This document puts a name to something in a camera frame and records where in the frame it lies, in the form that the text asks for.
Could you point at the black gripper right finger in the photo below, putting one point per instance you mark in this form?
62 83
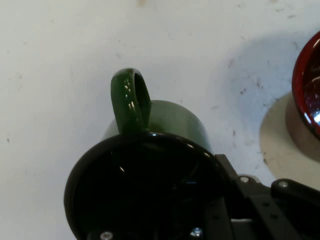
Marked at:
275 212

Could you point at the red mug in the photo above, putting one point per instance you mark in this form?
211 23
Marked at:
307 87

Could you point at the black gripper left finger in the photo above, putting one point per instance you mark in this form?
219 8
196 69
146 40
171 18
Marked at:
217 217

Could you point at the green enamel mug white print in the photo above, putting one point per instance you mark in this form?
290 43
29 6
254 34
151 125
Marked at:
175 120

